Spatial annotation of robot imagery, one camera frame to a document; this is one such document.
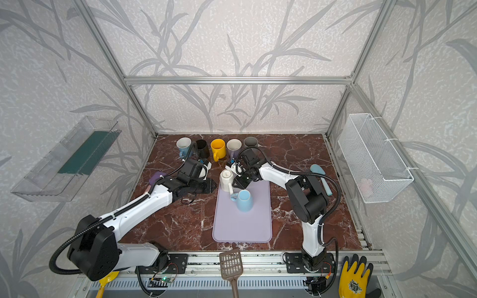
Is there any grey mug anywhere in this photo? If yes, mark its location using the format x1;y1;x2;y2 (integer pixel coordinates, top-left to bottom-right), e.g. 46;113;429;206
243;137;258;147

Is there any black mug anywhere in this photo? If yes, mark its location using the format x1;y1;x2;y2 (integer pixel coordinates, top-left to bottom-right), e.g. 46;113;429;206
196;139;210;159

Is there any lavender tray mat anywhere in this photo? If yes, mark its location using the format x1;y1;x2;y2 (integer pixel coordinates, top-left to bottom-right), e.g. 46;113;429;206
212;181;272;243

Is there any teal patterned mug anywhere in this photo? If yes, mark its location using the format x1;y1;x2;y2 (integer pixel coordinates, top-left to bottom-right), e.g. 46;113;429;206
176;137;192;159

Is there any brown slotted spatula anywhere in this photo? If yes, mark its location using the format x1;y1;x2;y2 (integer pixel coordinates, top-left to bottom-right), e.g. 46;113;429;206
219;248;243;298

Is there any yellow work glove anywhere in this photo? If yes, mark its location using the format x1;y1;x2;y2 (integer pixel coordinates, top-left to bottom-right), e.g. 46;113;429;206
339;254;374;298

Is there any light blue mug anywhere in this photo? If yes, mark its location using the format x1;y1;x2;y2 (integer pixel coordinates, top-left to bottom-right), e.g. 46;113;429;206
231;189;253;212

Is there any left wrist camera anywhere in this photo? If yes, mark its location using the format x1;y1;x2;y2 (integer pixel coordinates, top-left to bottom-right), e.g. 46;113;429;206
179;159;212;180

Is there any purple spatula pink handle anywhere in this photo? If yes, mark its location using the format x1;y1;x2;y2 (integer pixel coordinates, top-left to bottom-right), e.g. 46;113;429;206
145;171;166;192

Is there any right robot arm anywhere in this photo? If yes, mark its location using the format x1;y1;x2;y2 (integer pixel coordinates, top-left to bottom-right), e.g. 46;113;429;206
226;147;342;272

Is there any yellow mug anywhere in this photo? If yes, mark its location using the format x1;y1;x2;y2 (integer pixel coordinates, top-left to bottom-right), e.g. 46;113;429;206
211;139;227;162

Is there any purple mug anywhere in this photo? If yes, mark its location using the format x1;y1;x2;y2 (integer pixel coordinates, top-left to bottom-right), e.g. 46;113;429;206
226;139;242;160

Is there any clear plastic shelf bin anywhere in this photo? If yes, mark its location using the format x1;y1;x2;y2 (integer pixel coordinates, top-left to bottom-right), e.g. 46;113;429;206
11;116;122;202

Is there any white faceted mug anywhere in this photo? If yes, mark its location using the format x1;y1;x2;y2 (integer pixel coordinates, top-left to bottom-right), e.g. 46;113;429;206
219;170;235;195

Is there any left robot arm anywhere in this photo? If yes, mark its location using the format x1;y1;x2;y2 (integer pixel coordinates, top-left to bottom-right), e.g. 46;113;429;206
48;142;217;281

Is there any light blue spatula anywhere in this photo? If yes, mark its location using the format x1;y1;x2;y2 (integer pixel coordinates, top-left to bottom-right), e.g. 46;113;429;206
310;164;332;196

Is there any white wire basket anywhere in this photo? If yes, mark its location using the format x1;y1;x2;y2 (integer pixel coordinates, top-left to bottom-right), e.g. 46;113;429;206
338;113;414;204

